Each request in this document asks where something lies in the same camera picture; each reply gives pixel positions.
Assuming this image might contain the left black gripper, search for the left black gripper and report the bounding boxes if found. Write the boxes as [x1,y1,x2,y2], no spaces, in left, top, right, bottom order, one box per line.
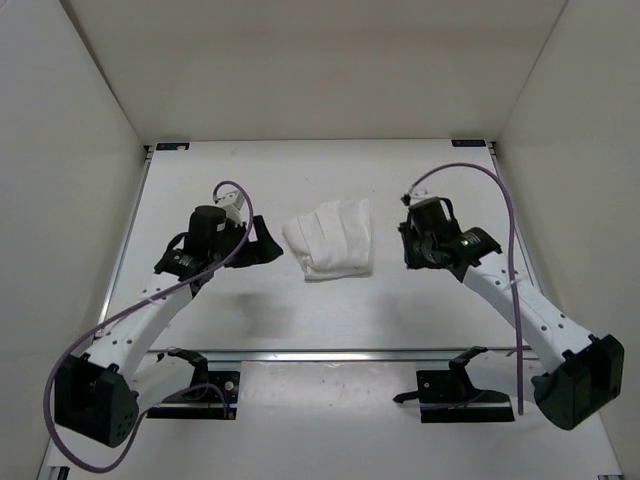
[213,211,284,264]

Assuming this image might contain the white pleated skirt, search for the white pleated skirt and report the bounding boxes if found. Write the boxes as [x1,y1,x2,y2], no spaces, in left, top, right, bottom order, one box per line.
[282,199,373,282]

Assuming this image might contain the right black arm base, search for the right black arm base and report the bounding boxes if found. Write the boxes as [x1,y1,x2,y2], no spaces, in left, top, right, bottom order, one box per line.
[393,346,515,424]

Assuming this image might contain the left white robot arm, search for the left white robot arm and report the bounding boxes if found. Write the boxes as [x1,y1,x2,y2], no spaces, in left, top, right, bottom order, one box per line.
[54,205,283,448]

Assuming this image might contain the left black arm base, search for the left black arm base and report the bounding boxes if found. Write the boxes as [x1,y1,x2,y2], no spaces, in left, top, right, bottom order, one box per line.
[146,349,241,421]

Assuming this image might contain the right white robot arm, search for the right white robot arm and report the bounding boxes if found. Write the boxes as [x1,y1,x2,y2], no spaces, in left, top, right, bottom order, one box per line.
[398,194,624,431]

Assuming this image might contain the right blue corner label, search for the right blue corner label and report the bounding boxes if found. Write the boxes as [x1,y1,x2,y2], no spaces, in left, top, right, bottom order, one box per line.
[451,139,486,148]

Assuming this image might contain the blue corner label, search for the blue corner label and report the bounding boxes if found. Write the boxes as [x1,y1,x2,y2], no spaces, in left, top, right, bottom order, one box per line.
[451,139,486,148]
[155,142,190,151]

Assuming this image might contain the left blue corner label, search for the left blue corner label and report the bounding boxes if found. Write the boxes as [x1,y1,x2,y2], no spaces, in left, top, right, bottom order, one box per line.
[155,142,190,151]

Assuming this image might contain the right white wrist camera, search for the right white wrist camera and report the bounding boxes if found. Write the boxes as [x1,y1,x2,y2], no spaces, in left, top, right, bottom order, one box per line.
[401,189,431,207]

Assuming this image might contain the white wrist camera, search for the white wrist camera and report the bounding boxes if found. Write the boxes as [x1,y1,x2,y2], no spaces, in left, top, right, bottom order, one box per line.
[213,190,246,224]
[401,189,431,207]

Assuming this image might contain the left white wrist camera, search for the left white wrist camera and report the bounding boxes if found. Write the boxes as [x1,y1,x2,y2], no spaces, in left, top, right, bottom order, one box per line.
[213,190,246,224]

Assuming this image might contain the aluminium front rail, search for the aluminium front rail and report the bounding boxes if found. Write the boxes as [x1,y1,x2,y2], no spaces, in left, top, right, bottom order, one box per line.
[199,349,531,363]

